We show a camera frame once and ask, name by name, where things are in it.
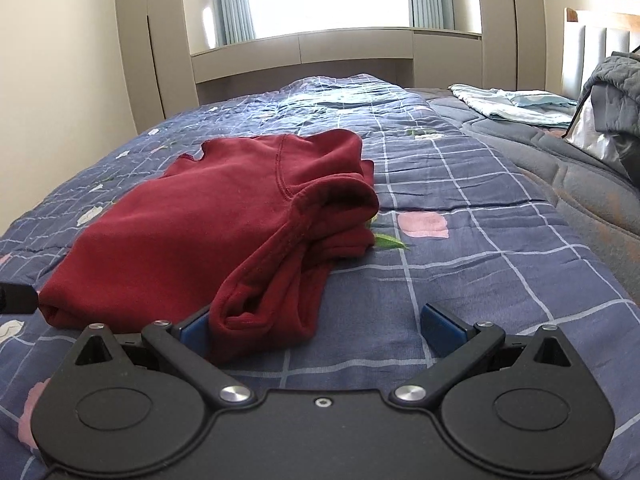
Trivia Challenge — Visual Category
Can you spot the blue plaid floral quilt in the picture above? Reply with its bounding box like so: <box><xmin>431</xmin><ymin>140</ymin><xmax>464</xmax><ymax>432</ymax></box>
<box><xmin>1</xmin><ymin>76</ymin><xmax>639</xmax><ymax>479</ymax></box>

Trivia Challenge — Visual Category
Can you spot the dark red sweater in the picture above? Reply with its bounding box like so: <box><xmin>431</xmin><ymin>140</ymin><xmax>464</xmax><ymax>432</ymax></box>
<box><xmin>39</xmin><ymin>129</ymin><xmax>378</xmax><ymax>364</ymax></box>

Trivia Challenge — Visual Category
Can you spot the beige wardrobe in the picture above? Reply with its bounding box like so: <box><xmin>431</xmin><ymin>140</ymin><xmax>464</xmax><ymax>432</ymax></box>
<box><xmin>115</xmin><ymin>0</ymin><xmax>198</xmax><ymax>132</ymax></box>
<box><xmin>480</xmin><ymin>0</ymin><xmax>547</xmax><ymax>90</ymax></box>

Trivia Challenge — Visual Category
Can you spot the beige left wardrobe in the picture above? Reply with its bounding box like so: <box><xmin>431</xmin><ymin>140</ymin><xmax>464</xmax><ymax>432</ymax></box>
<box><xmin>115</xmin><ymin>0</ymin><xmax>198</xmax><ymax>132</ymax></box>

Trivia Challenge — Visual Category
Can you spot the grey padded jacket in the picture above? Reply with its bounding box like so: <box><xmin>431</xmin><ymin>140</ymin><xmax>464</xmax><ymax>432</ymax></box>
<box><xmin>563</xmin><ymin>52</ymin><xmax>639</xmax><ymax>186</ymax></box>

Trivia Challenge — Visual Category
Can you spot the beige right wardrobe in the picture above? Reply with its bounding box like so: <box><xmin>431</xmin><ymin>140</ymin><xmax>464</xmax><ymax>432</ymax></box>
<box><xmin>480</xmin><ymin>0</ymin><xmax>547</xmax><ymax>90</ymax></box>

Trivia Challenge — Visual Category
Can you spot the light blue folded cloth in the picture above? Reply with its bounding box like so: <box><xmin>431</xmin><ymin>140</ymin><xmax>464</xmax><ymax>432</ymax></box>
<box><xmin>449</xmin><ymin>84</ymin><xmax>577</xmax><ymax>128</ymax></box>

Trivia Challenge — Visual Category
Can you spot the grey quilted blanket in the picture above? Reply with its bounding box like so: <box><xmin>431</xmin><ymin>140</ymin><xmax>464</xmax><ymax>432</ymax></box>
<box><xmin>410</xmin><ymin>88</ymin><xmax>639</xmax><ymax>300</ymax></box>

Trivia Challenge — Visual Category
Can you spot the left teal curtain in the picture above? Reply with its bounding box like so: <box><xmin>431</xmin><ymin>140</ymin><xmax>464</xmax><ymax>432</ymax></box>
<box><xmin>213</xmin><ymin>0</ymin><xmax>256</xmax><ymax>47</ymax></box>

